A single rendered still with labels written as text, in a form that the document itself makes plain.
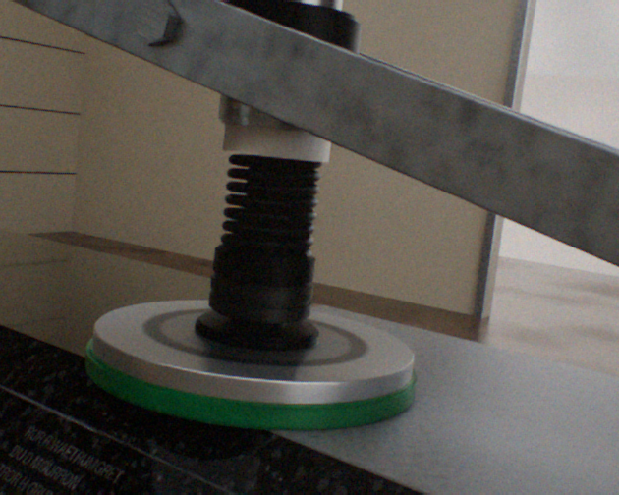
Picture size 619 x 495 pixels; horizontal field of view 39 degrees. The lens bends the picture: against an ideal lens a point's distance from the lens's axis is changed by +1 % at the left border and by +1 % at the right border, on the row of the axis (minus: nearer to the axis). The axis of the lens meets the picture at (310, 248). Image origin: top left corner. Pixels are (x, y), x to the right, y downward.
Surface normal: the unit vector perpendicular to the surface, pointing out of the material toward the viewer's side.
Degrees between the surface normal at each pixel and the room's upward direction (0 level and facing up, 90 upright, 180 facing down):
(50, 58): 90
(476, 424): 0
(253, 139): 90
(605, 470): 0
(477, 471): 0
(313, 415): 90
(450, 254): 90
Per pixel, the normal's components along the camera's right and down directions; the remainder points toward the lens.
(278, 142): 0.01, 0.13
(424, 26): -0.50, 0.06
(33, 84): 0.86, 0.16
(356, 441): 0.11, -0.99
